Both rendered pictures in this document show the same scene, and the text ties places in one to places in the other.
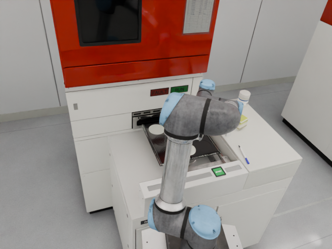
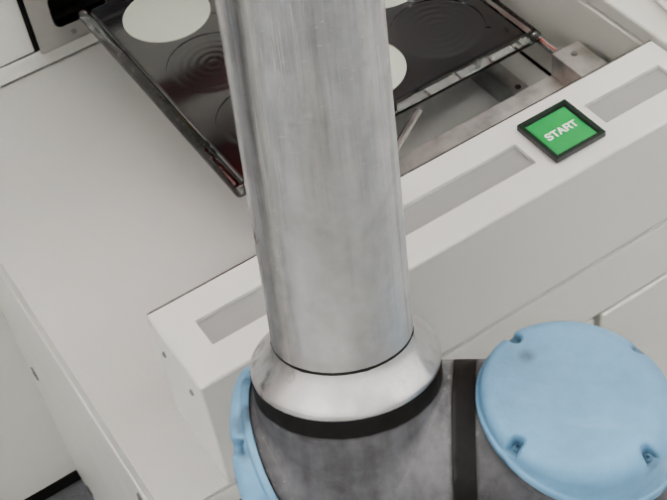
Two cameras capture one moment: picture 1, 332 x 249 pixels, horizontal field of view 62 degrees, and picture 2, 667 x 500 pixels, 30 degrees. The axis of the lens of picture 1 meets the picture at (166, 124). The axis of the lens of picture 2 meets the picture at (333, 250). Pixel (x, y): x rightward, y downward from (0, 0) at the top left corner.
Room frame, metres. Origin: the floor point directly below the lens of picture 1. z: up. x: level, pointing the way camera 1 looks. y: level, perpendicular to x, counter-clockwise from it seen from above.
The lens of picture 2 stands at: (0.18, -0.01, 1.74)
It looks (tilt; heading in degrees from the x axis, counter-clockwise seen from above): 48 degrees down; 356
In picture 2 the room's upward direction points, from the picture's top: 8 degrees counter-clockwise
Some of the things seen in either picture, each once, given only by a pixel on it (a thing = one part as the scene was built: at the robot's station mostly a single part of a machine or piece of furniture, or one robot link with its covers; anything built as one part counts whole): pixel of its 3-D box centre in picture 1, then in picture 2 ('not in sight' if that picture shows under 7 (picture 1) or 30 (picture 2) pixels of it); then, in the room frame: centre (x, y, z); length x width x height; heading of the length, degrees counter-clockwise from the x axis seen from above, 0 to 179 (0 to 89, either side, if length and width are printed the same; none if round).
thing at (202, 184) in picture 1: (193, 186); (450, 250); (0.92, -0.17, 0.89); 0.55 x 0.09 x 0.14; 113
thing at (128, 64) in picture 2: (150, 143); (155, 94); (1.21, 0.08, 0.90); 0.37 x 0.01 x 0.01; 23
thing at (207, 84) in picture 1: (205, 92); not in sight; (1.17, -0.18, 1.30); 0.09 x 0.08 x 0.11; 165
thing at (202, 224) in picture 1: (201, 226); (566, 447); (0.58, -0.17, 1.07); 0.13 x 0.12 x 0.14; 75
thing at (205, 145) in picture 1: (179, 137); (299, 22); (1.28, -0.09, 0.90); 0.34 x 0.34 x 0.01; 23
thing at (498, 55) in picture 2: (191, 158); (394, 109); (1.11, -0.16, 0.90); 0.38 x 0.01 x 0.01; 113
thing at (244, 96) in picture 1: (243, 98); not in sight; (1.60, -0.50, 1.01); 0.07 x 0.07 x 0.10
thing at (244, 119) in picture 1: (239, 121); not in sight; (1.36, -0.44, 1.00); 0.07 x 0.07 x 0.07; 42
